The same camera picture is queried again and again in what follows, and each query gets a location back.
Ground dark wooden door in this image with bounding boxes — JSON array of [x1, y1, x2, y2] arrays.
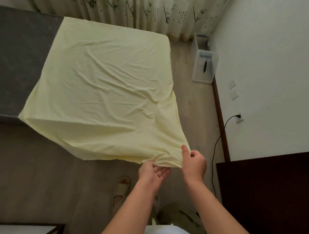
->
[[215, 151, 309, 234]]

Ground person's left hand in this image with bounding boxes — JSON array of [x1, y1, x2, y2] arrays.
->
[[138, 160, 172, 194]]

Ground person's right hand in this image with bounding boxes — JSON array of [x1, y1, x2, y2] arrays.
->
[[181, 144, 208, 186]]

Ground pale yellow bed sheet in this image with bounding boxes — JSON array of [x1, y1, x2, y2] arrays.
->
[[18, 16, 192, 169]]

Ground clear plastic storage bin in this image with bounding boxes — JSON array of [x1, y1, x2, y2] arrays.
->
[[190, 33, 211, 52]]

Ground person's left forearm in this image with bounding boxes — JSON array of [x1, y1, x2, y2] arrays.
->
[[101, 183, 158, 234]]

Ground beige left slipper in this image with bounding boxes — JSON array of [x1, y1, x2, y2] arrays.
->
[[111, 176, 131, 215]]

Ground white printed curtain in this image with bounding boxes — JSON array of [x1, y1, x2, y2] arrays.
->
[[31, 0, 230, 43]]

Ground olive green shorts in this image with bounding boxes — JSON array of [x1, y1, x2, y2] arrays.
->
[[152, 201, 206, 234]]

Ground dark grey mattress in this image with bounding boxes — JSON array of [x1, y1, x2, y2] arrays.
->
[[0, 5, 65, 125]]

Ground white shirt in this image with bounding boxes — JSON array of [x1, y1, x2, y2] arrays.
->
[[145, 224, 192, 234]]

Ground black power cable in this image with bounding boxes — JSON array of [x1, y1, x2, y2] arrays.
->
[[211, 114, 242, 197]]

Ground white wardrobe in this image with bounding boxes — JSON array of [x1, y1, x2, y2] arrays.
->
[[0, 222, 66, 234]]

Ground person's right forearm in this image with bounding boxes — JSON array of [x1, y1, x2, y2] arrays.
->
[[185, 179, 249, 234]]

